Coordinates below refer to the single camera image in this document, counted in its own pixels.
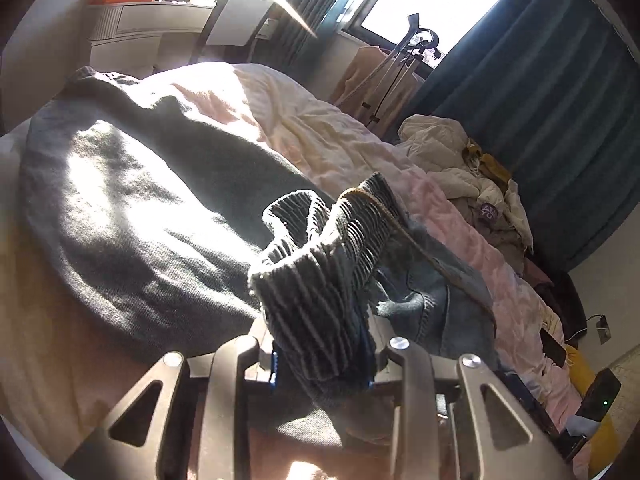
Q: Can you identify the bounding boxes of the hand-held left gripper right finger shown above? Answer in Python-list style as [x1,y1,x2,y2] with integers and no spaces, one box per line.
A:
[367,337,576,480]

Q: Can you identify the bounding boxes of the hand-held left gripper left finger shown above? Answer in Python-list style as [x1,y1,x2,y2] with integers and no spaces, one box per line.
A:
[62,336,278,480]

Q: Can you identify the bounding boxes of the yellow pillow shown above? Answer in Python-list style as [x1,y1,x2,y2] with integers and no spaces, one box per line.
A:
[565,345,621,456]

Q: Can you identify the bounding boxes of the black smartphone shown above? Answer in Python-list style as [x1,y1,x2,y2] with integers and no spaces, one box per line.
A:
[540,327,568,366]

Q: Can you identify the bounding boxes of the pink blanket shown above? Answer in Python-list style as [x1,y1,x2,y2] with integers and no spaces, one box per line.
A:
[400,170,576,426]

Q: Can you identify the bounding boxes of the cream garment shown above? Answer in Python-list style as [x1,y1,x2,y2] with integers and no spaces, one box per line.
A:
[480,175,533,251]

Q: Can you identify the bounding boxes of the dark grey sweater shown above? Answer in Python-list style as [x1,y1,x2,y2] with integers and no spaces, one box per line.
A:
[19,66,351,361]

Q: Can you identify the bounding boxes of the pink patterned bed sheet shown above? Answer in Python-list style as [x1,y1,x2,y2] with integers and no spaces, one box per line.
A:
[0,125,261,461]

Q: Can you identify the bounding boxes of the mustard yellow garment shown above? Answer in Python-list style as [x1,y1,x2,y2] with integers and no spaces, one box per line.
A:
[462,137,513,183]

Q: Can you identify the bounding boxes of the white puffy jacket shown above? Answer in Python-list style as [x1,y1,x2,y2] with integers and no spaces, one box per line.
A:
[397,114,481,201]

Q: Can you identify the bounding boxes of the cream blanket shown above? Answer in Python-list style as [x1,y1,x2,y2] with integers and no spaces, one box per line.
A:
[150,62,431,196]

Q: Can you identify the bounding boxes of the peach hanging garment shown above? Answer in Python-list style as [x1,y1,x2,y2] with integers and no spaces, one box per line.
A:
[330,45,426,128]

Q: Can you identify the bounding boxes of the teal curtain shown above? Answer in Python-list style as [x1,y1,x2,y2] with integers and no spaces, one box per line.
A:
[400,0,640,271]
[272,0,373,61]

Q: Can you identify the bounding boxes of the window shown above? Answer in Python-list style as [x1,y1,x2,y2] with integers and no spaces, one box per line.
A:
[360,0,521,56]

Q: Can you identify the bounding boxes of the white dresser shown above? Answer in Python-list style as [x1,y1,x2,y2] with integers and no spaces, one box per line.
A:
[85,0,221,78]

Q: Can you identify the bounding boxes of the white charging cable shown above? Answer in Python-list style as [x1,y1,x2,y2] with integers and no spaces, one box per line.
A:
[565,327,601,346]

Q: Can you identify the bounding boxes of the white chair dark frame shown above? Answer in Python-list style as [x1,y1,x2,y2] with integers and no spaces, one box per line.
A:
[192,0,278,61]

